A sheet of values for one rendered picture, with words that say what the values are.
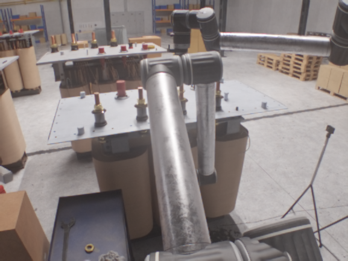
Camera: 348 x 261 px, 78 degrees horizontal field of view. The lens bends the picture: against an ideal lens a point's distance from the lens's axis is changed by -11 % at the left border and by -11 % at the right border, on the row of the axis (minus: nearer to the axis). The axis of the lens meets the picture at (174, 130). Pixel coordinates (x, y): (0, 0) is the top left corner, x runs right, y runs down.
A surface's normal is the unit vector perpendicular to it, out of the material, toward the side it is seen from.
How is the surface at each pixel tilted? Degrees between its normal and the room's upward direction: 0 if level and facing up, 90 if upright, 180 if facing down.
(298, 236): 30
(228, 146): 90
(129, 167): 90
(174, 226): 37
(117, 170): 90
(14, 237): 90
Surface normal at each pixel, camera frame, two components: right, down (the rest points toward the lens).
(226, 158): 0.32, 0.44
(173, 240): -0.52, -0.47
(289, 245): -0.21, -0.49
